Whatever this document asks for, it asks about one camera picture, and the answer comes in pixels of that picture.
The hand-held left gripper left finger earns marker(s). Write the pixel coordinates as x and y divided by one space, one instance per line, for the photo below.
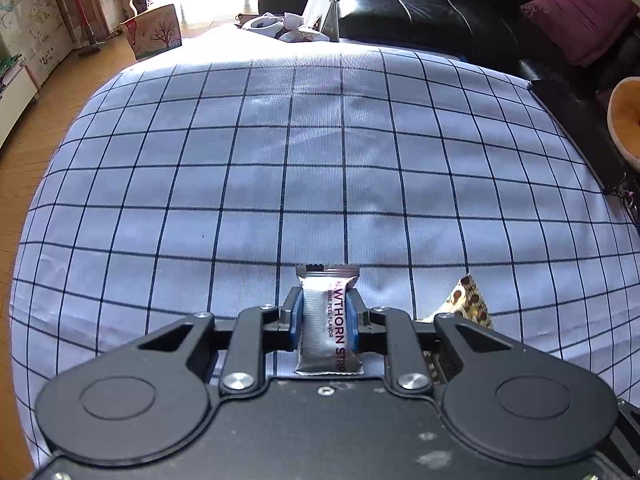
297 320

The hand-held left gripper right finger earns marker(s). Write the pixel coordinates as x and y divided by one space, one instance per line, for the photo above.
356 320

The silver snack packet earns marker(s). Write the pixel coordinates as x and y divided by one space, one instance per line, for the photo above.
327 320

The brown dotted snack packet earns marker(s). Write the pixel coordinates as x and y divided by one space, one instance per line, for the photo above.
470 305

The blue white checked cloth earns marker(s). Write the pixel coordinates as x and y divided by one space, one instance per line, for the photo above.
300 160

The white paper bag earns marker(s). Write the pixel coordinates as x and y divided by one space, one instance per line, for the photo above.
320 10

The black leather sofa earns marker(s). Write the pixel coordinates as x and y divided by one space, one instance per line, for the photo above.
425 10

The orange plush cushion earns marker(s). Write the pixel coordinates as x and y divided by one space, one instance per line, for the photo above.
625 120

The low white cabinet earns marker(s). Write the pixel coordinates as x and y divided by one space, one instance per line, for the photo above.
15 102

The purple cushion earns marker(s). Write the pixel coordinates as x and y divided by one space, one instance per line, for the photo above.
580 15

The white cabinet with drawings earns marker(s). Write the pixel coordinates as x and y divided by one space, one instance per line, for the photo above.
30 20

